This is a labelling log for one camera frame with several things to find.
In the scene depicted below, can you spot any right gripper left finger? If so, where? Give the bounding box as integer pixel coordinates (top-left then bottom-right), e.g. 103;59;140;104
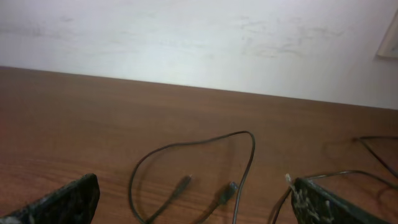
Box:
1;174;100;224

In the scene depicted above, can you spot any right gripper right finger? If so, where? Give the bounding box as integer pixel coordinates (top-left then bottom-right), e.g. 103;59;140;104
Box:
285;174;387;224

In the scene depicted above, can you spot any black USB cable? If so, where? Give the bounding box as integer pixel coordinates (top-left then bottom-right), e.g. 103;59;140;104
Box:
267;169;398;224
128;130;256;224

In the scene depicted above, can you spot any beige wall outlet plate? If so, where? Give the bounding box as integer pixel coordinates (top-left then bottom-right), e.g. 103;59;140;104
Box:
376;12;397;60

